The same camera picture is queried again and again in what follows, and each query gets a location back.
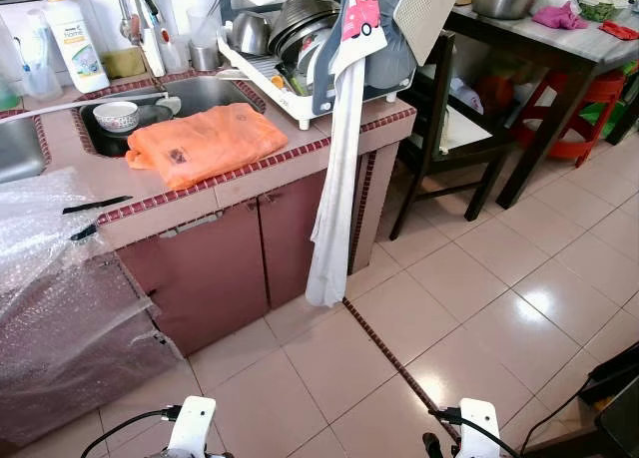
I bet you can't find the steel kitchen faucet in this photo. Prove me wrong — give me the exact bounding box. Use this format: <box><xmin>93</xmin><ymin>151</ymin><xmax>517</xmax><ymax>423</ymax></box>
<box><xmin>112</xmin><ymin>0</ymin><xmax>169</xmax><ymax>80</ymax></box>

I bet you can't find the red plastic stool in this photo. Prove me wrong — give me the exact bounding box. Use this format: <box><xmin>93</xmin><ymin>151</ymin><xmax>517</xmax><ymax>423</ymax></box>
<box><xmin>511</xmin><ymin>67</ymin><xmax>628</xmax><ymax>170</ymax></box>

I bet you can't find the red cloth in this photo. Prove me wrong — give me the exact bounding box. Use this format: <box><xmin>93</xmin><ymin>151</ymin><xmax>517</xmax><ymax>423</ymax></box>
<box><xmin>598</xmin><ymin>20</ymin><xmax>639</xmax><ymax>42</ymax></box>

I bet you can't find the black crate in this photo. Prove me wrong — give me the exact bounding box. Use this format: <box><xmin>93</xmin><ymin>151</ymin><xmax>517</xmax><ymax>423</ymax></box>
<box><xmin>577</xmin><ymin>340</ymin><xmax>639</xmax><ymax>458</ymax></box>

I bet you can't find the grey top table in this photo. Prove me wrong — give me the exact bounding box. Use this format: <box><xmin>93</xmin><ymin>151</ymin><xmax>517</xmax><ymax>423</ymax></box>
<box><xmin>444</xmin><ymin>1</ymin><xmax>639</xmax><ymax>212</ymax></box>

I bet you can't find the black wooden chair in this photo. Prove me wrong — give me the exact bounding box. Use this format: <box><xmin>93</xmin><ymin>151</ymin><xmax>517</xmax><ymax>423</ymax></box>
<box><xmin>387</xmin><ymin>31</ymin><xmax>522</xmax><ymax>241</ymax></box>

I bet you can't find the bowl of green vegetables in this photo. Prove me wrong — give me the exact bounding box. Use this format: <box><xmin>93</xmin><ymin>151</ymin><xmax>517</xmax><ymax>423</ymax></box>
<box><xmin>575</xmin><ymin>0</ymin><xmax>622</xmax><ymax>24</ymax></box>

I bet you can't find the magenta cloth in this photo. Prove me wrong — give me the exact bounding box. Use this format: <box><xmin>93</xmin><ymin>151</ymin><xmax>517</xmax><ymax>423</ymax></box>
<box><xmin>530</xmin><ymin>3</ymin><xmax>591</xmax><ymax>32</ymax></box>

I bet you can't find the grey blue cloth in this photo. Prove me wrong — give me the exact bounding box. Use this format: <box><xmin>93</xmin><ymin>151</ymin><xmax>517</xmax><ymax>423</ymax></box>
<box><xmin>312</xmin><ymin>0</ymin><xmax>422</xmax><ymax>118</ymax></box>

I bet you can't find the beige perforated board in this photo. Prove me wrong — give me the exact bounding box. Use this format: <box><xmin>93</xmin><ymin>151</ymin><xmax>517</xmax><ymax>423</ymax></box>
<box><xmin>392</xmin><ymin>0</ymin><xmax>469</xmax><ymax>67</ymax></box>

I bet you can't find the white hanging towel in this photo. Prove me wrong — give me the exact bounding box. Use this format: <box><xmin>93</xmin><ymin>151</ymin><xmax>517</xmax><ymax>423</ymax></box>
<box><xmin>304</xmin><ymin>41</ymin><xmax>372</xmax><ymax>309</ymax></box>

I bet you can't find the maroon cabinet door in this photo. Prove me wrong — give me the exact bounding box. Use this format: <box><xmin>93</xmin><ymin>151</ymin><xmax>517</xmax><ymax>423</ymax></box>
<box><xmin>118</xmin><ymin>201</ymin><xmax>273</xmax><ymax>357</ymax></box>
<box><xmin>257</xmin><ymin>169</ymin><xmax>330</xmax><ymax>311</ymax></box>

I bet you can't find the pink car print cloth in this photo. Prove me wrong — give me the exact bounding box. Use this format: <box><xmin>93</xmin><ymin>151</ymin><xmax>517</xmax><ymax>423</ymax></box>
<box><xmin>337</xmin><ymin>0</ymin><xmax>389</xmax><ymax>77</ymax></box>

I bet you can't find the white dish rack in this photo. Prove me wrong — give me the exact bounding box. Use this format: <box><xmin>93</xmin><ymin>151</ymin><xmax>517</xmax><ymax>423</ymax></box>
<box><xmin>216</xmin><ymin>24</ymin><xmax>420</xmax><ymax>132</ymax></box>

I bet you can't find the dark steel wok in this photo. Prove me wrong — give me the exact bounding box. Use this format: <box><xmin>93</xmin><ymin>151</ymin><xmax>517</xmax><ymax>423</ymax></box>
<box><xmin>268</xmin><ymin>0</ymin><xmax>342</xmax><ymax>72</ymax></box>

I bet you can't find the steel mixing bowl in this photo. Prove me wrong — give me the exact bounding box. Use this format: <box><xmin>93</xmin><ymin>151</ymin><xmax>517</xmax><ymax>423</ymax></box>
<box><xmin>229</xmin><ymin>10</ymin><xmax>273</xmax><ymax>59</ymax></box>

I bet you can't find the steel sink basin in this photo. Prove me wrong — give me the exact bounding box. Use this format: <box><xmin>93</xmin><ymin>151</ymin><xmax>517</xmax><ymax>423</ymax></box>
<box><xmin>0</xmin><ymin>115</ymin><xmax>48</xmax><ymax>186</ymax></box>
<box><xmin>78</xmin><ymin>75</ymin><xmax>267</xmax><ymax>160</ymax></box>

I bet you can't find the steel cup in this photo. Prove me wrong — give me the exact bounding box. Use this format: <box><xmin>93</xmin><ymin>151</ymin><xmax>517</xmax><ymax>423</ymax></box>
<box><xmin>190</xmin><ymin>43</ymin><xmax>224</xmax><ymax>74</ymax></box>

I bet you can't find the clear drinking glass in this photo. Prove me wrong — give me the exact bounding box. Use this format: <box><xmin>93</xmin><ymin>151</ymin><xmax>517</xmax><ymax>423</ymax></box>
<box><xmin>186</xmin><ymin>3</ymin><xmax>225</xmax><ymax>48</ymax></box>

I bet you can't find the white patterned bowl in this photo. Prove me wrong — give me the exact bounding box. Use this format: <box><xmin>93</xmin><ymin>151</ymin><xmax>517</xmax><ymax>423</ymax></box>
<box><xmin>93</xmin><ymin>101</ymin><xmax>141</xmax><ymax>135</ymax></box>

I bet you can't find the yellow green sponge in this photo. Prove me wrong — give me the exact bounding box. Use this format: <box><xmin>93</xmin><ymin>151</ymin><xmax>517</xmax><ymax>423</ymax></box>
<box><xmin>100</xmin><ymin>47</ymin><xmax>149</xmax><ymax>81</ymax></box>

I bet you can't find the long black strip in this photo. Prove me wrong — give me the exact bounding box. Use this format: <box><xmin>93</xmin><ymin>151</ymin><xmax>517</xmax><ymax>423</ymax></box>
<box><xmin>62</xmin><ymin>195</ymin><xmax>134</xmax><ymax>217</ymax></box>

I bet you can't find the clear bubble wrap sheet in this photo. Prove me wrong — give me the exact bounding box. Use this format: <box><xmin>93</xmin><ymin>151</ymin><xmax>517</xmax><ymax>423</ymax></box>
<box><xmin>0</xmin><ymin>167</ymin><xmax>186</xmax><ymax>449</ymax></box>

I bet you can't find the white dish soap bottle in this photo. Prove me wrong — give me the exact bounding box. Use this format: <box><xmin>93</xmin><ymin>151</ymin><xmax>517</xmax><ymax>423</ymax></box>
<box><xmin>44</xmin><ymin>0</ymin><xmax>112</xmax><ymax>95</ymax></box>

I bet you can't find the clear plastic cup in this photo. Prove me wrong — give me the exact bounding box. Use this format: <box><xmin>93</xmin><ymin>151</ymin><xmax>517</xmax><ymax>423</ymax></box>
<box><xmin>14</xmin><ymin>9</ymin><xmax>65</xmax><ymax>102</ymax></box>

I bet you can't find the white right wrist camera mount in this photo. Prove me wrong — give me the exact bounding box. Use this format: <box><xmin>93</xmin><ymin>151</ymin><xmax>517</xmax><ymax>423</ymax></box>
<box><xmin>456</xmin><ymin>397</ymin><xmax>503</xmax><ymax>458</ymax></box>

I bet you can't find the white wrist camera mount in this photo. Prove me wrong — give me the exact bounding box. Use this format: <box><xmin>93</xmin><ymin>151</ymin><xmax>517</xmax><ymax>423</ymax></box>
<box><xmin>456</xmin><ymin>397</ymin><xmax>503</xmax><ymax>458</ymax></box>
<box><xmin>164</xmin><ymin>395</ymin><xmax>219</xmax><ymax>458</ymax></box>

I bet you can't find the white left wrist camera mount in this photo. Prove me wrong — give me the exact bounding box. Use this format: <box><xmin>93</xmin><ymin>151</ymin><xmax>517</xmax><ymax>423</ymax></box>
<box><xmin>164</xmin><ymin>395</ymin><xmax>219</xmax><ymax>458</ymax></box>

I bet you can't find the white water hose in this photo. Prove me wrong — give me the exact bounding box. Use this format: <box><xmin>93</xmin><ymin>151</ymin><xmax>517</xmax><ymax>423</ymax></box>
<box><xmin>0</xmin><ymin>93</ymin><xmax>184</xmax><ymax>128</ymax></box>

